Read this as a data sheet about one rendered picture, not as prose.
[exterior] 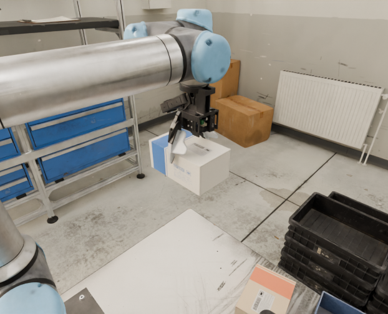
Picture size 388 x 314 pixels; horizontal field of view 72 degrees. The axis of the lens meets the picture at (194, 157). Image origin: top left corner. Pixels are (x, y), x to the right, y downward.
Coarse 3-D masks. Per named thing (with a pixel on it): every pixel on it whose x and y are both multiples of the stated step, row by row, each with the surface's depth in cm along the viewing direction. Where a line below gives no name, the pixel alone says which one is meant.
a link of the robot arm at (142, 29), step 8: (136, 24) 48; (144, 24) 48; (152, 24) 49; (160, 24) 49; (168, 24) 48; (176, 24) 52; (128, 32) 49; (136, 32) 47; (144, 32) 48; (152, 32) 48; (160, 32) 46
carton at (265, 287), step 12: (252, 276) 80; (264, 276) 80; (276, 276) 80; (252, 288) 76; (264, 288) 76; (276, 288) 76; (288, 288) 76; (240, 300) 73; (252, 300) 73; (264, 300) 73; (276, 300) 73; (288, 300) 73; (240, 312) 72; (252, 312) 71; (276, 312) 71
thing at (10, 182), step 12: (0, 132) 162; (0, 144) 163; (12, 144) 169; (0, 156) 167; (12, 156) 172; (12, 168) 173; (24, 168) 180; (0, 180) 172; (12, 180) 178; (24, 180) 181; (0, 192) 174; (12, 192) 180; (24, 192) 185
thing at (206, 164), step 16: (160, 144) 74; (192, 144) 74; (208, 144) 74; (160, 160) 76; (176, 160) 70; (192, 160) 66; (208, 160) 66; (224, 160) 71; (176, 176) 73; (192, 176) 68; (208, 176) 68; (224, 176) 74
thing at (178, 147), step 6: (180, 132) 67; (180, 138) 67; (168, 144) 68; (174, 144) 68; (180, 144) 67; (168, 150) 68; (174, 150) 68; (180, 150) 67; (186, 150) 66; (168, 156) 69; (174, 156) 70
